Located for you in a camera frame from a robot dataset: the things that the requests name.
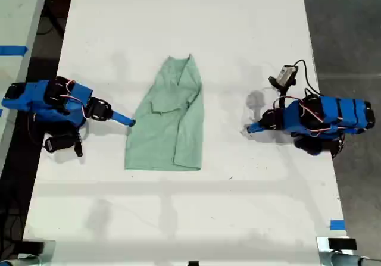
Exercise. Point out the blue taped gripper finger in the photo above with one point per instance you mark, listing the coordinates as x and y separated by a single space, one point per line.
256 127
123 118

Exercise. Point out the pale green T-shirt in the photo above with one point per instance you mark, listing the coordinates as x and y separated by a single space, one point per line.
166 129

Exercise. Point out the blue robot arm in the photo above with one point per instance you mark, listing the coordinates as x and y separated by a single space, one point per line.
35 96
339 114

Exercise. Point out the long blue tape strip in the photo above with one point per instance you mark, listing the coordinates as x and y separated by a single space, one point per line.
13 50

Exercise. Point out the white side table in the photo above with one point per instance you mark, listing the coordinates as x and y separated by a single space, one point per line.
15 40

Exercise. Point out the short blue tape strip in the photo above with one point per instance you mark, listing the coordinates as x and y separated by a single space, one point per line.
337 225

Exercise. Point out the metal table clamp plate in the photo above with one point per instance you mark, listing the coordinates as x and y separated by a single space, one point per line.
323 248
49 249

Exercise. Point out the small black box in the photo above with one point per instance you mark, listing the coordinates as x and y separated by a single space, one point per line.
342 244
29 246

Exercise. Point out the small black clip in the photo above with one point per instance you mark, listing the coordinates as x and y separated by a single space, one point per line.
193 263

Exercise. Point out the black camera stalk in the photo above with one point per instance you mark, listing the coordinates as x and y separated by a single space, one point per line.
281 87
78 148

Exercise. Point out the grey gripper camera box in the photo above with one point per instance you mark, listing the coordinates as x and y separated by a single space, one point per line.
287 74

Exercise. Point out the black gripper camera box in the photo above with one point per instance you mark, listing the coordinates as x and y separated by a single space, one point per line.
58 143

